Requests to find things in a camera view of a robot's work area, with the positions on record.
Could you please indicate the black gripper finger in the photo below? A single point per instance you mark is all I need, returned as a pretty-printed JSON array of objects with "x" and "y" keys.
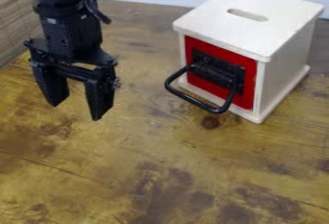
[
  {"x": 52, "y": 83},
  {"x": 100, "y": 96}
]

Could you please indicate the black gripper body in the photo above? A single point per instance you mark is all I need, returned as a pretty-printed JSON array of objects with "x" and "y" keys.
[{"x": 71, "y": 45}]

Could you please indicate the red drawer front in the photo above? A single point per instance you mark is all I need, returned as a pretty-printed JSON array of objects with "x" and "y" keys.
[{"x": 198, "y": 51}]

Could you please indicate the black metal drawer handle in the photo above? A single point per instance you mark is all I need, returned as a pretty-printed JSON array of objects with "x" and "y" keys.
[{"x": 213, "y": 82}]

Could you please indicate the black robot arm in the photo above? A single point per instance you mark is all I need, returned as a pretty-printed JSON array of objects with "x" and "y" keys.
[{"x": 68, "y": 54}]

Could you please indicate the white wooden box cabinet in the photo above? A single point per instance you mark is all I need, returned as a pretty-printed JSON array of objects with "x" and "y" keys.
[{"x": 266, "y": 30}]

